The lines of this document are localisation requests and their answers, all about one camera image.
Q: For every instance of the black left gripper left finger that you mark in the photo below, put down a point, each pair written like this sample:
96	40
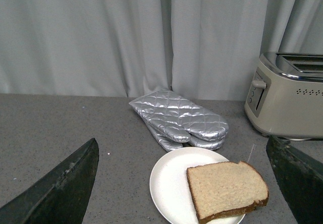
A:
62	195

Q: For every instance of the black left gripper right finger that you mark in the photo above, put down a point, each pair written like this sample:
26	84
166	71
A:
299	177

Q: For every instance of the slice of brown bread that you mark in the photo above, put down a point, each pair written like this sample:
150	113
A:
225	189

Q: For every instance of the beige two-slot toaster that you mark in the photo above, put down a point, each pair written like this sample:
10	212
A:
285	95

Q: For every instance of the white round plate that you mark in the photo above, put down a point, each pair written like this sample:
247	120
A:
169	186

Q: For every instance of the lower silver quilted oven mitt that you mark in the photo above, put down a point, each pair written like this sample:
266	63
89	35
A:
170	145

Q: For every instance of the silver quilted oven mitt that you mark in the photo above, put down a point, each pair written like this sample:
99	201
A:
178	118
170	145

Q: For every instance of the upper silver quilted oven mitt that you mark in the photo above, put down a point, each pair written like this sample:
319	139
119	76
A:
178	118

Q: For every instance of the grey curtain backdrop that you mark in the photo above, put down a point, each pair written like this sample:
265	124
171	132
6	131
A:
202	49

